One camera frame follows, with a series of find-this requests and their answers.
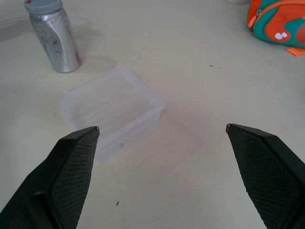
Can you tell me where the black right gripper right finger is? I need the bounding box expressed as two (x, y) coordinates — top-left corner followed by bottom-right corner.
(225, 123), (305, 229)

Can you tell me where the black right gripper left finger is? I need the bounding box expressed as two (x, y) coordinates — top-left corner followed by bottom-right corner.
(0, 125), (101, 229)

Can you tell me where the silver drink can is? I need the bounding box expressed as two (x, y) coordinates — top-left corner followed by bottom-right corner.
(29, 6), (83, 73)

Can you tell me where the clear plastic tray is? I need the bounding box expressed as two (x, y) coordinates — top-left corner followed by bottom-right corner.
(60, 66), (166, 164)

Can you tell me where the teal dinosaur backpack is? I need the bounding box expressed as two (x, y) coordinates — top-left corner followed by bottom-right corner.
(247, 0), (305, 57)

